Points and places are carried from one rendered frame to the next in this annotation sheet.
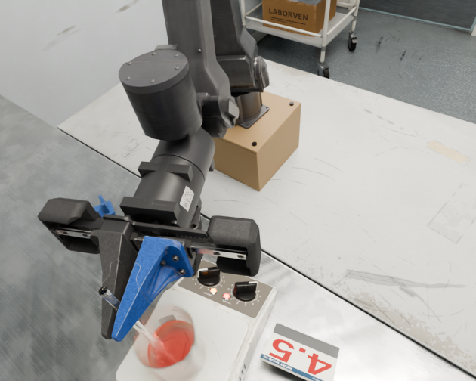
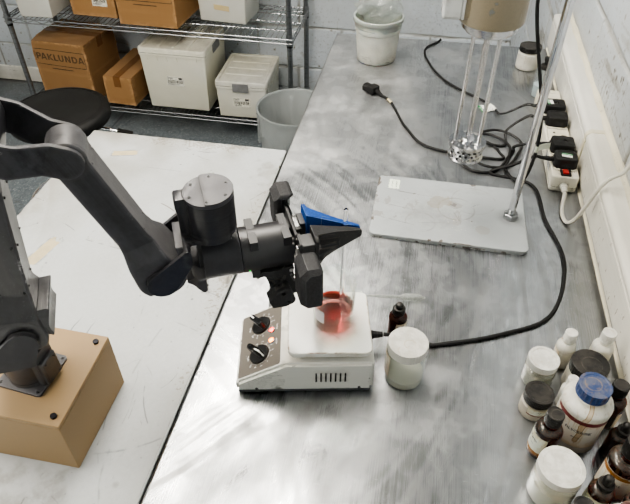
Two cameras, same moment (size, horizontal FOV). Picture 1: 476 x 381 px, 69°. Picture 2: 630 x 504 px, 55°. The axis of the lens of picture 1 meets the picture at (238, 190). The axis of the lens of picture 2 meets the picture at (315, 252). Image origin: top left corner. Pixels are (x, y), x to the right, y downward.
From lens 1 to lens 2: 0.77 m
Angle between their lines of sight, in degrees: 75
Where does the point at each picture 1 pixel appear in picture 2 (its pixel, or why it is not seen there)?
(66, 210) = (310, 256)
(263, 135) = (79, 338)
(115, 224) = (303, 239)
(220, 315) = (293, 310)
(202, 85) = (161, 229)
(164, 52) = (186, 192)
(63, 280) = not seen: outside the picture
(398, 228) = not seen: hidden behind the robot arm
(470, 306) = not seen: hidden behind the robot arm
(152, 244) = (309, 212)
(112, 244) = (318, 228)
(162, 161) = (245, 233)
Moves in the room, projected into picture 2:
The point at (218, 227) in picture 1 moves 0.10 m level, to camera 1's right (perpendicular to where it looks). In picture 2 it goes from (285, 191) to (249, 155)
